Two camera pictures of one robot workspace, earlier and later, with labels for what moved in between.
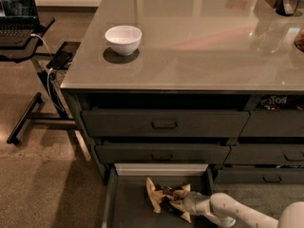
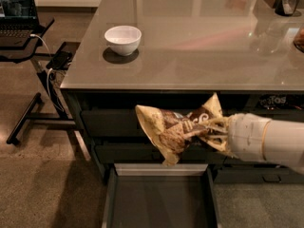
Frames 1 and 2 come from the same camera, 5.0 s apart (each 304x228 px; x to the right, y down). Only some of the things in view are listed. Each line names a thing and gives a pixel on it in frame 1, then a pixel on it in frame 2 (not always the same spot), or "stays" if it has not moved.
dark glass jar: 288,0 stays
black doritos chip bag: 276,102 stays
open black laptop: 19,17 stays
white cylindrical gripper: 191,202 -> 246,136
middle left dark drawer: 162,153 stays
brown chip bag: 161,198 -> 168,130
